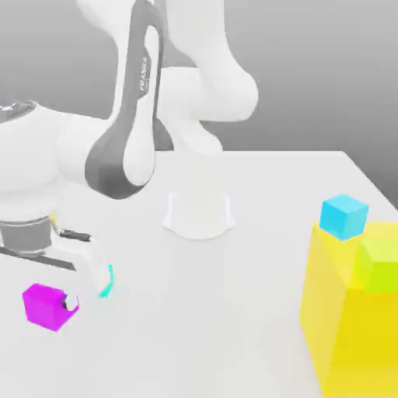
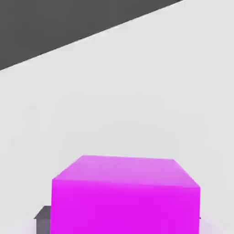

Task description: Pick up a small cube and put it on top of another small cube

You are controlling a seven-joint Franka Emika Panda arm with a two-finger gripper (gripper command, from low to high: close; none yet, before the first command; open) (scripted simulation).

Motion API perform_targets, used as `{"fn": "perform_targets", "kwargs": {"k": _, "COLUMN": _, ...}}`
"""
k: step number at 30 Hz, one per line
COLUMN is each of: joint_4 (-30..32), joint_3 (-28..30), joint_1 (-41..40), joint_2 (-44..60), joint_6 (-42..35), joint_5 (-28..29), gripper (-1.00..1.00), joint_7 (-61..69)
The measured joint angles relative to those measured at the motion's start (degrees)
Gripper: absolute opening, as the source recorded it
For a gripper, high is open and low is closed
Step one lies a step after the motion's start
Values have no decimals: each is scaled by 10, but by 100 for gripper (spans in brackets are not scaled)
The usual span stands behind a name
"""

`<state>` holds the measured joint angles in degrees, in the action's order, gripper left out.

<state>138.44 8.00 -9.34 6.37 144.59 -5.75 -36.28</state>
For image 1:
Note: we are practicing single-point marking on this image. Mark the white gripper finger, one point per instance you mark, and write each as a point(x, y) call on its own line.
point(71, 301)

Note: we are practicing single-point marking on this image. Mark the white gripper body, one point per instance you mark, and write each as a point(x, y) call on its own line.
point(88, 264)

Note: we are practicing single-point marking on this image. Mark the small magenta cube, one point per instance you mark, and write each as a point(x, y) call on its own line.
point(42, 306)

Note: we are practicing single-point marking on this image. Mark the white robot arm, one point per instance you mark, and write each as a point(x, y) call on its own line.
point(214, 62)

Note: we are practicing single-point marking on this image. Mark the small cyan cube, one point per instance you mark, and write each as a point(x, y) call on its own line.
point(342, 217)

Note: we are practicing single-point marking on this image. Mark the small lime green cube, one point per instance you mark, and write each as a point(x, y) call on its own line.
point(381, 270)

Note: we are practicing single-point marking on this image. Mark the large yellow box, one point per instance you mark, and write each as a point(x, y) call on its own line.
point(357, 342)

